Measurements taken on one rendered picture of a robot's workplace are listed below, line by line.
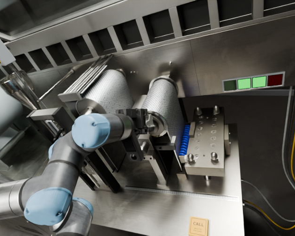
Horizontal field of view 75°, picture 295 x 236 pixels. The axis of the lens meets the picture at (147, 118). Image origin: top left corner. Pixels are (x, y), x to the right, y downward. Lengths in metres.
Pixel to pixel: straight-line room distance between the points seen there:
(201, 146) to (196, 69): 0.36
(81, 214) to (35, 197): 0.44
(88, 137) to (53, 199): 0.13
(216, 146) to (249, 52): 0.42
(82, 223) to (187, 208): 0.43
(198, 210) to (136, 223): 0.28
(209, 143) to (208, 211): 0.29
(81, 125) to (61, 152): 0.09
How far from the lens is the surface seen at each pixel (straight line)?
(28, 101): 1.22
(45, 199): 0.43
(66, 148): 0.49
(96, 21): 1.04
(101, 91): 0.86
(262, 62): 0.98
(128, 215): 1.00
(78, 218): 0.86
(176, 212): 0.93
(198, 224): 0.87
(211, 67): 0.97
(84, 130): 0.44
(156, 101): 0.79
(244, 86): 1.02
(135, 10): 0.94
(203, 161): 0.88
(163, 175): 0.98
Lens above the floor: 1.73
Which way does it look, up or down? 36 degrees down
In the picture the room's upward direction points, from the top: 23 degrees counter-clockwise
